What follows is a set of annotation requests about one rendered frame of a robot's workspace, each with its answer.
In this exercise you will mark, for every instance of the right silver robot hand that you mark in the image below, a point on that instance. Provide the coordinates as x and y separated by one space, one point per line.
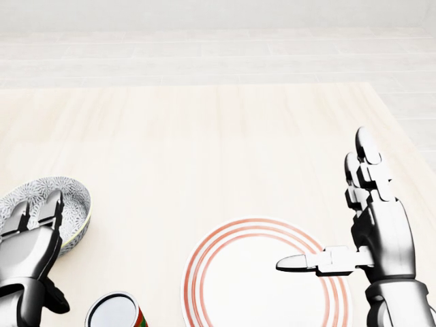
385 231

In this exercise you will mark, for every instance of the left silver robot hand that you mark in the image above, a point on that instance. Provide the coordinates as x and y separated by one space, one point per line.
29 248

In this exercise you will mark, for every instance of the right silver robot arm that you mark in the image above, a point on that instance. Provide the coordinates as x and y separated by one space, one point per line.
398 303

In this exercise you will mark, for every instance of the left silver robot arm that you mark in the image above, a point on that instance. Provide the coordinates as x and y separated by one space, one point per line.
20 303

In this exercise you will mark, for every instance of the patterned grey bowl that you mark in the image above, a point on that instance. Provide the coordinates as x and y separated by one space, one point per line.
73 207

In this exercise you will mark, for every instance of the white plate with red rings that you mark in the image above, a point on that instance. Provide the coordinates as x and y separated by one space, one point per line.
245 282

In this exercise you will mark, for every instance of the red and green tin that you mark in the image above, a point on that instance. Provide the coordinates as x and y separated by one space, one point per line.
114 311

